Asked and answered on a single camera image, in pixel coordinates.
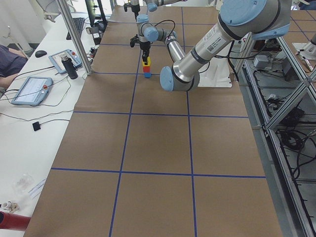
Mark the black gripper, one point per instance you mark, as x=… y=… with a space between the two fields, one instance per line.
x=134 y=7
x=144 y=46

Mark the yellow cube block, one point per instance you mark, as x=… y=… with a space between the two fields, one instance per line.
x=147 y=62

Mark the red cube block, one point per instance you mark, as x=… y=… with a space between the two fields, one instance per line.
x=146 y=69

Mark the blue cube block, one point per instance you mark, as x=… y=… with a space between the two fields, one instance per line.
x=147 y=75

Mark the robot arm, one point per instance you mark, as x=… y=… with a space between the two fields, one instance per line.
x=152 y=5
x=264 y=19

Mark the black keyboard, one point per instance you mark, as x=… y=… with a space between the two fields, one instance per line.
x=79 y=24

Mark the black water bottle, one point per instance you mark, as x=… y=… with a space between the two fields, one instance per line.
x=69 y=67

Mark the far teach pendant tablet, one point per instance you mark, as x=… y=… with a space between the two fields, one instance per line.
x=58 y=58

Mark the teach pendant tablet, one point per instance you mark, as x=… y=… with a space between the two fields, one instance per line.
x=58 y=58
x=33 y=91

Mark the black computer mouse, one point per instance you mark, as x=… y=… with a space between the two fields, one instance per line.
x=40 y=53

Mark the near teach pendant tablet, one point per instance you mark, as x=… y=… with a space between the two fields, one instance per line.
x=33 y=91

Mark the small black square pad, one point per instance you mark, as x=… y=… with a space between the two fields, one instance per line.
x=36 y=126

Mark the seated person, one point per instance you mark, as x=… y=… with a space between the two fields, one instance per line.
x=11 y=63

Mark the red cylinder object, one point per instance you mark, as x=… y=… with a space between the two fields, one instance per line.
x=10 y=221

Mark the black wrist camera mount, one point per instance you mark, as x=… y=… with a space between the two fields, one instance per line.
x=126 y=6

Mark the aluminium frame post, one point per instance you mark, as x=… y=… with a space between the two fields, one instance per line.
x=65 y=12

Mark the white camera pillar mount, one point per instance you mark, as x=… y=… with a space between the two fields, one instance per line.
x=215 y=74

